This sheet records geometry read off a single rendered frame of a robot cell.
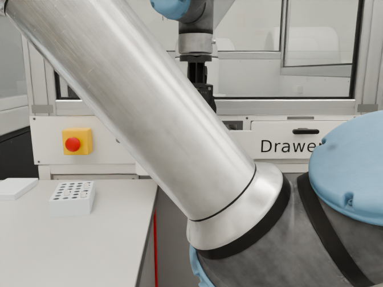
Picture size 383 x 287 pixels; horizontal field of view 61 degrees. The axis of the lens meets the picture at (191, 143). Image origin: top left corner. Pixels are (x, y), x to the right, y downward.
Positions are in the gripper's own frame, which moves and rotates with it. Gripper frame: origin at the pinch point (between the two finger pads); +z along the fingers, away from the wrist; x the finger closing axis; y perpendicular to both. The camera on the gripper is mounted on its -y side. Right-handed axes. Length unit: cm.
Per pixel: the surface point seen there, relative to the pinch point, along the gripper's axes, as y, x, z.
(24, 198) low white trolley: -1.3, -42.4, 14.5
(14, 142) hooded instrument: -76, -83, 16
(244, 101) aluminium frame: -17.7, 14.8, -8.3
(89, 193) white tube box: 5.3, -24.3, 10.7
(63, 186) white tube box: 0.3, -32.0, 10.8
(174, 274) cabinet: -19, -6, 48
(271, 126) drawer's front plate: -16.2, 22.4, -1.3
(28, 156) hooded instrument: -88, -83, 26
